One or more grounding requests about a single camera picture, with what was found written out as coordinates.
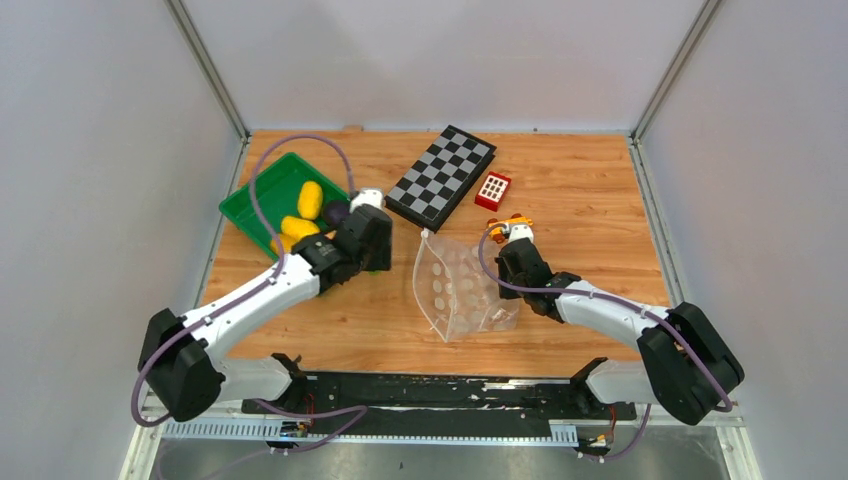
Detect dark purple fake eggplant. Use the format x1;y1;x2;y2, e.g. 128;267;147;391
321;199;350;228

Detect yellow fake lemon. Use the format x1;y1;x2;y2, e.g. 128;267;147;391
297;180;324;221

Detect clear zip top bag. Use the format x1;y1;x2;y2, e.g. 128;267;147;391
412;229;520;342

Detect brown fake potato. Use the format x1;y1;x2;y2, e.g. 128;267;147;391
269;233;296;257

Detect yellow fake banana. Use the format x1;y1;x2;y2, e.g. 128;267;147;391
280;216;321;242

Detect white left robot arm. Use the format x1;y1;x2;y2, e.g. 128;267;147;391
138;204;393;422

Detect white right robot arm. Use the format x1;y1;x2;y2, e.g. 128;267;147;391
493;238;745;425

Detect yellow toy block car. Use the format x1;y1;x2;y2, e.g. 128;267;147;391
487;213;534;227

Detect red white toy block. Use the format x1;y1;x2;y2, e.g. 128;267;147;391
474;171;512;212

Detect black grey checkerboard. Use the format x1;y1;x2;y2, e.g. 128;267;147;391
385;125;497;232

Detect green plastic tray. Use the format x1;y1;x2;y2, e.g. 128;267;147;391
219;152;354;265

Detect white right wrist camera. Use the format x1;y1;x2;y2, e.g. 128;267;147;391
505;223;535;244

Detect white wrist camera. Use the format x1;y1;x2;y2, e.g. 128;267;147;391
505;223;535;244
349;188;385;213

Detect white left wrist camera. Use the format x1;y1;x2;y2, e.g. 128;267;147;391
349;188;385;213

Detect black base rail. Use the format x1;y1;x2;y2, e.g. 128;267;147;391
272;371;636;438

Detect white slotted cable duct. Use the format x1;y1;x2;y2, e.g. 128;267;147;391
162;417;580;448

